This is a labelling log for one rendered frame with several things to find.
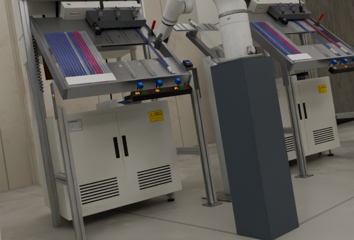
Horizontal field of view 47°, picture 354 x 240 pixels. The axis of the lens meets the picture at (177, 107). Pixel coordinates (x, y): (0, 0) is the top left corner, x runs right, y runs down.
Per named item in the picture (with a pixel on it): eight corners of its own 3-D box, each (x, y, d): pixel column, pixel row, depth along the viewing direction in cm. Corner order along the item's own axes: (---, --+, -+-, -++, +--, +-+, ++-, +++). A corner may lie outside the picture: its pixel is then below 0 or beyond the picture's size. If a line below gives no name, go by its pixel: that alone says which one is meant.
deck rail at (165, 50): (189, 84, 224) (192, 75, 221) (186, 84, 223) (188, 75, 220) (138, 21, 270) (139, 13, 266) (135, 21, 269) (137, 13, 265)
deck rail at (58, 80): (67, 99, 191) (67, 88, 188) (62, 99, 190) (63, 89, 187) (32, 25, 237) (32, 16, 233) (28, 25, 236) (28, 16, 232)
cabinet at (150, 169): (184, 199, 248) (168, 98, 248) (70, 232, 214) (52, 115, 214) (141, 189, 305) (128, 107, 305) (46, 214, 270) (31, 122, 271)
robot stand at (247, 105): (299, 227, 164) (271, 56, 165) (271, 241, 153) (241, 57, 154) (264, 221, 178) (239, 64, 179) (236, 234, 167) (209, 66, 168)
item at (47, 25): (156, 47, 248) (158, 40, 245) (46, 55, 216) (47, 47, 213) (135, 21, 269) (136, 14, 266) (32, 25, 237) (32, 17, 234)
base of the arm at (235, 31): (273, 55, 165) (266, 10, 165) (241, 57, 153) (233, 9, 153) (239, 64, 180) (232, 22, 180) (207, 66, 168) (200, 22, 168)
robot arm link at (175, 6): (174, 11, 218) (159, 11, 214) (182, -11, 209) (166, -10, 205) (182, 20, 214) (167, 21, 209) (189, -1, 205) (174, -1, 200)
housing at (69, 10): (137, 26, 267) (141, 6, 259) (63, 29, 243) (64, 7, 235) (133, 20, 272) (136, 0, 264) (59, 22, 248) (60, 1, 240)
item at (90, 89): (186, 84, 223) (189, 73, 219) (67, 99, 191) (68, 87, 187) (185, 83, 224) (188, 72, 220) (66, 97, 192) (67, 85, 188)
